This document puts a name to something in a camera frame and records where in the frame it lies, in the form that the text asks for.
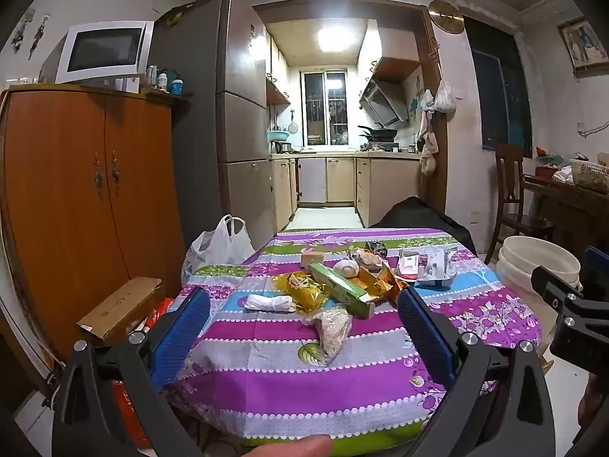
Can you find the person's left hand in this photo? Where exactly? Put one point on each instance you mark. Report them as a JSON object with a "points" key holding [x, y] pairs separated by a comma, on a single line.
{"points": [[295, 447]]}

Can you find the dark wall ornament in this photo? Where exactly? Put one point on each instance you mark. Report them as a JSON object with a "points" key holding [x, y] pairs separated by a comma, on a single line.
{"points": [[40, 33], [21, 28]]}

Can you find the dark window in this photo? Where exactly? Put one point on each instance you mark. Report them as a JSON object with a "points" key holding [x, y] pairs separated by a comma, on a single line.
{"points": [[499, 95]]}

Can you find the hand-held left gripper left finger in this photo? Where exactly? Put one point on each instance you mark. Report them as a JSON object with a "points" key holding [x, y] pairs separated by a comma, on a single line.
{"points": [[183, 338]]}

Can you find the black snack packet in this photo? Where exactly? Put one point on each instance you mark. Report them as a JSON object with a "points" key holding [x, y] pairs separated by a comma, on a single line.
{"points": [[376, 246]]}

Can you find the kitchen wall cabinet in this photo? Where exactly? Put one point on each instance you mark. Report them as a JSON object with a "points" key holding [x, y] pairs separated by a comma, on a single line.
{"points": [[278, 71]]}

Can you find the dark wooden dining table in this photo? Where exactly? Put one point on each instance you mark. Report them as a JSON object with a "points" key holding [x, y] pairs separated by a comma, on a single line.
{"points": [[571, 209]]}

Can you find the hanging white plastic bag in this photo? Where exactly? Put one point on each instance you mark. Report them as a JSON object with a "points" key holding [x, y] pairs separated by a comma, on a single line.
{"points": [[445, 100]]}

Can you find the white microwave oven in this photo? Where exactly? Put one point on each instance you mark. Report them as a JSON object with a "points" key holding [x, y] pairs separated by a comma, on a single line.
{"points": [[104, 50]]}

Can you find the woven basket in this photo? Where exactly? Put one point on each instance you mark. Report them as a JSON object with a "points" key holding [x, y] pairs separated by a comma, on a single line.
{"points": [[590, 176]]}

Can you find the green cardboard box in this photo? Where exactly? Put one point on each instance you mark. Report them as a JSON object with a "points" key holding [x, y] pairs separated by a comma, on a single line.
{"points": [[340, 285]]}

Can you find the floral striped tablecloth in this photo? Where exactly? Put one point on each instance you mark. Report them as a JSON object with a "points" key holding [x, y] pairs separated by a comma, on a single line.
{"points": [[285, 390]]}

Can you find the red plastic bag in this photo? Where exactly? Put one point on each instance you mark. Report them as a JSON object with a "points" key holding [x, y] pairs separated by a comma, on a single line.
{"points": [[128, 414]]}

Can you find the white tissue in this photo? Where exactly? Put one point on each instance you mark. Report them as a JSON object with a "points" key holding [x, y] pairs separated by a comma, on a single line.
{"points": [[269, 303]]}

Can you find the gold cardboard box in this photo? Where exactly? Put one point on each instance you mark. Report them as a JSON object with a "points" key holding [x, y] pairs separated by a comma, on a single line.
{"points": [[380, 285]]}

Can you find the teal basin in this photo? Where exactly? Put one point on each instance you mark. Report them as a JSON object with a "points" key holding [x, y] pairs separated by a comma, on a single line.
{"points": [[276, 135]]}

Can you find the steel range hood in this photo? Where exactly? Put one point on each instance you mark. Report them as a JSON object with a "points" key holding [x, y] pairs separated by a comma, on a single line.
{"points": [[385, 100]]}

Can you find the beige kitchen base cabinets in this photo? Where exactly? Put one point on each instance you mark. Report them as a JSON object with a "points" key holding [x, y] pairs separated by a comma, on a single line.
{"points": [[340, 178]]}

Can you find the clear bag of grains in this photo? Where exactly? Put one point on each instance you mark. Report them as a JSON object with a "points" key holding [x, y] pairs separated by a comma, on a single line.
{"points": [[333, 331]]}

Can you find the framed wall picture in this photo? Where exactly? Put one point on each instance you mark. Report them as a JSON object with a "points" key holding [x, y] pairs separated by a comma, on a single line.
{"points": [[583, 43]]}

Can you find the white cloth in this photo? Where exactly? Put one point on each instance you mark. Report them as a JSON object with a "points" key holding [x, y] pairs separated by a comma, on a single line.
{"points": [[564, 174]]}

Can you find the dark wooden chair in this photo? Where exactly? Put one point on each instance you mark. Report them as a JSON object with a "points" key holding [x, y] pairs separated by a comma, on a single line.
{"points": [[511, 176]]}

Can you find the black wok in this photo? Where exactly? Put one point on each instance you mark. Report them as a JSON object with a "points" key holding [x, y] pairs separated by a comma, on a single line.
{"points": [[378, 132]]}

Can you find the crumpled brown wrapper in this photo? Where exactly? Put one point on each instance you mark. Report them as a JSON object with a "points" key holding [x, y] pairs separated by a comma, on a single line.
{"points": [[368, 257]]}

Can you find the round gold wall clock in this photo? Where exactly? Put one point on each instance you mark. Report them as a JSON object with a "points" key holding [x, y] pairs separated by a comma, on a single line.
{"points": [[446, 16]]}

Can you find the black cloth bag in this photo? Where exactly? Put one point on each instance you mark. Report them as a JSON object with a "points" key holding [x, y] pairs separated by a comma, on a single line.
{"points": [[418, 214]]}

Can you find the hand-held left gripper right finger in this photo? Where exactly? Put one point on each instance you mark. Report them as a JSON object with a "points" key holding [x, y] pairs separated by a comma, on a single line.
{"points": [[426, 338]]}

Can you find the grey refrigerator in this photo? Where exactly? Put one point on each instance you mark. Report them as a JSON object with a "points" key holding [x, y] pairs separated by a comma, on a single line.
{"points": [[242, 128]]}

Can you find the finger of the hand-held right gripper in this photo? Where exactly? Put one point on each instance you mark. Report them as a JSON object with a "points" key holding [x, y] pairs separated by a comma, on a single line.
{"points": [[595, 266], [554, 288]]}

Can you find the small tan box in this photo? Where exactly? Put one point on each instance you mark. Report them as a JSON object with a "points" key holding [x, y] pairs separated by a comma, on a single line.
{"points": [[311, 258]]}

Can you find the orange white paper bag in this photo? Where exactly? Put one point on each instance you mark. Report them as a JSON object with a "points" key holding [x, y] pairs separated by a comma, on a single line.
{"points": [[408, 264]]}

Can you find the kitchen ceiling light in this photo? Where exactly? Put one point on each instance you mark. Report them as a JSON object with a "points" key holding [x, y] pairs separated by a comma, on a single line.
{"points": [[335, 38]]}

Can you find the white bottle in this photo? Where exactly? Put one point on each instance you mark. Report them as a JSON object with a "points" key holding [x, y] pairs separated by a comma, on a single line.
{"points": [[163, 81]]}

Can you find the hanging beige bag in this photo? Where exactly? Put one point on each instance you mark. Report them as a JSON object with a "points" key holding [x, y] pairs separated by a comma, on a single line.
{"points": [[428, 152]]}

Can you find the brown cardboard box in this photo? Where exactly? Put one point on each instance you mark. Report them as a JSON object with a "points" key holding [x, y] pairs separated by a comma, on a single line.
{"points": [[119, 307]]}

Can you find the white plastic bucket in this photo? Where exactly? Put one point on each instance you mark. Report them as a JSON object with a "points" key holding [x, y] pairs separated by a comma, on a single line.
{"points": [[533, 257]]}

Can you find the teal jar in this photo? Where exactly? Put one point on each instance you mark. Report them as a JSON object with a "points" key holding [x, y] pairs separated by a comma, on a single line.
{"points": [[177, 86]]}

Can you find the yellow snack packet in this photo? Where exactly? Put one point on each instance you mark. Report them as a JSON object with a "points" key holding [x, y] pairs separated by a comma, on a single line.
{"points": [[304, 290]]}

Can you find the orange wooden cabinet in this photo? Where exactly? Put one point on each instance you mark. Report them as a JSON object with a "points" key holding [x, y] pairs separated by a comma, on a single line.
{"points": [[71, 200]]}

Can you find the kitchen window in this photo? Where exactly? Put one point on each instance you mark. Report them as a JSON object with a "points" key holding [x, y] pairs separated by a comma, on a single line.
{"points": [[323, 109]]}

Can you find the round bun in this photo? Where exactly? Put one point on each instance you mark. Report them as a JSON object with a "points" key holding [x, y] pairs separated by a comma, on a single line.
{"points": [[346, 268]]}

